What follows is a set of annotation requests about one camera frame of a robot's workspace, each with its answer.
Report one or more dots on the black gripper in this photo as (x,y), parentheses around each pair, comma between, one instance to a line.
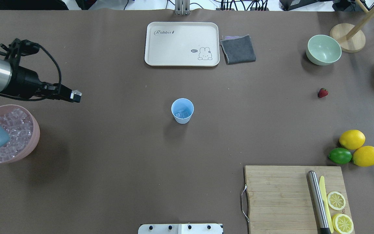
(24,81)

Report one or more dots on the grey folded cloth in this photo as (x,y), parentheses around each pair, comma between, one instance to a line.
(238,49)

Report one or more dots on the mint green bowl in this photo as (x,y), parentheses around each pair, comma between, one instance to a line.
(323,50)

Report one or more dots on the cream rabbit tray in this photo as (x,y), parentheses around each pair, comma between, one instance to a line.
(182,44)

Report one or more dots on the wooden cutting board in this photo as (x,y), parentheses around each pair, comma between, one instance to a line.
(279,199)

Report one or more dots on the yellow lemon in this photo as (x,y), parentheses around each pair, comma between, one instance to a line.
(352,139)
(364,156)

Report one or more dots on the green lime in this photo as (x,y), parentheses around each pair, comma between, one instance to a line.
(340,155)

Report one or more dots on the lemon slice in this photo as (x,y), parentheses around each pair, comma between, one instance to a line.
(342,223)
(336,200)

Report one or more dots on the red strawberry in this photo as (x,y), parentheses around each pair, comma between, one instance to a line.
(322,93)

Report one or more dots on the lemon slice lower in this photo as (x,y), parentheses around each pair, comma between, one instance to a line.
(342,223)

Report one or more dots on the lemon slice upper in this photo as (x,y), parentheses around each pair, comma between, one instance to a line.
(336,200)

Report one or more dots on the wooden cup stand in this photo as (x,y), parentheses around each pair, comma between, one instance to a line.
(350,37)

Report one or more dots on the pink bowl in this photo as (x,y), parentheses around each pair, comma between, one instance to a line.
(34,135)

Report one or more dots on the pile of clear ice cubes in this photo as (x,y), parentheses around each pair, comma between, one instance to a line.
(18,124)

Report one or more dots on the yellow lemon upper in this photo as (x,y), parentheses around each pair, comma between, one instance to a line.
(352,139)

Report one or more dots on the steel knife handle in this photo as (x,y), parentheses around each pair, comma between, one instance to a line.
(318,203)

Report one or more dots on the light blue plastic cup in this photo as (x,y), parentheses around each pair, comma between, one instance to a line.
(182,109)

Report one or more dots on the yellow plastic knife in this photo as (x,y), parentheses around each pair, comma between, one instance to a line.
(325,201)

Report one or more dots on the yellow lemon lower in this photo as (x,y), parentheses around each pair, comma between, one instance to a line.
(364,156)

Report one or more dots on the ice cubes in cup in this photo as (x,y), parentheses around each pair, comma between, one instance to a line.
(182,114)

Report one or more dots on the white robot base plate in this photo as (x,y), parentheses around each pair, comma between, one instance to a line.
(187,228)

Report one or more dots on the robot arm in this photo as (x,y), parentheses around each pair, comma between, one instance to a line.
(5,75)

